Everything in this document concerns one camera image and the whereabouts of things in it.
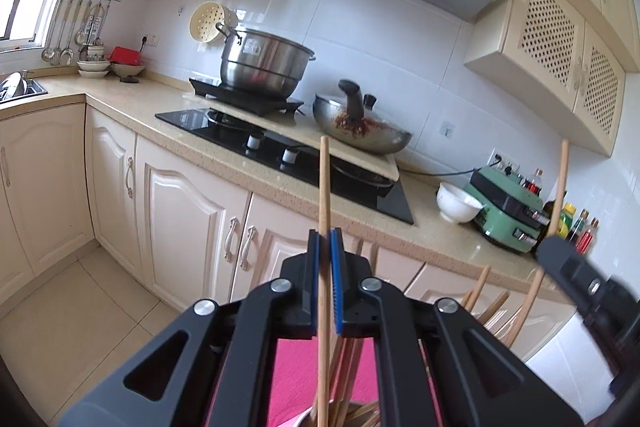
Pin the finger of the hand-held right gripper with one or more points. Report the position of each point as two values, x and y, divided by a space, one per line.
567 267

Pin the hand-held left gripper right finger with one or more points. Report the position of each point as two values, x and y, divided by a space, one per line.
336 292

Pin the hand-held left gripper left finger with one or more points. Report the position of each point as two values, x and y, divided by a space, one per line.
314 287

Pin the light brown bamboo chopstick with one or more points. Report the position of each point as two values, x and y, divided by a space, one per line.
324 187
559 187

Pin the bunch of wooden chopsticks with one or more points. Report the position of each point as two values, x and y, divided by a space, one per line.
477 288

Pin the red sauce bottle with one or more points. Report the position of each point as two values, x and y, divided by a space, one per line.
582 233
593 233

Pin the yellow green seasoning bottle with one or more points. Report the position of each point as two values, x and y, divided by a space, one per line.
567 218

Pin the white appliance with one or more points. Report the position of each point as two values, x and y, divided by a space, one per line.
565 357

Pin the green electric cooker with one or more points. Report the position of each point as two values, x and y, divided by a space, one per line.
500 222

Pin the pink round mat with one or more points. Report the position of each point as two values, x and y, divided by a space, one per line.
292 372

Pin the black glass gas stove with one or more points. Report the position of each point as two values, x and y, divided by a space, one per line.
390 207

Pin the white bowl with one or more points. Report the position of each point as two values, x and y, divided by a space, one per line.
457 204

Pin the white stove knob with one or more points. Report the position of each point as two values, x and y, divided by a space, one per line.
289 156
255 141

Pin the cream base kitchen cabinets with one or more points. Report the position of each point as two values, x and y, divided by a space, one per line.
185 207

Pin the steel wok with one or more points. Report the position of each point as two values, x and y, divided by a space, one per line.
380 141

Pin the black induction cooker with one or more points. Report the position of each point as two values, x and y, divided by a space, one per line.
235 100

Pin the large steel pot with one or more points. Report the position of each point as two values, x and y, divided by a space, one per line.
265 62

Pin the beige kitchen countertop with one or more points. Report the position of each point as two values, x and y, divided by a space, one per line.
125 107

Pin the small black lid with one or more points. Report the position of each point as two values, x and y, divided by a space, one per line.
130 80

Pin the cream plastic strainer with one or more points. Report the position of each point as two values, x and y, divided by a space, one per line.
207 22

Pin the wide ceramic bowl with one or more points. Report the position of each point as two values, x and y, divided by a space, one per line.
128 70

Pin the red container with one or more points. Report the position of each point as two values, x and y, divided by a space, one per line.
125 55

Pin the stack of white bowls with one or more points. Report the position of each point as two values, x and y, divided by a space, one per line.
94 66

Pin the steel sink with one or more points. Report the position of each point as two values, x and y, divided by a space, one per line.
30 88

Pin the hanging metal ladles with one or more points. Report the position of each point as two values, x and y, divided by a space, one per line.
62 42

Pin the wall outlet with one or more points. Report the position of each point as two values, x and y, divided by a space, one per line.
150 40
505 161

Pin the cream lattice wall cabinet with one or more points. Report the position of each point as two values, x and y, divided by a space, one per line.
550 37

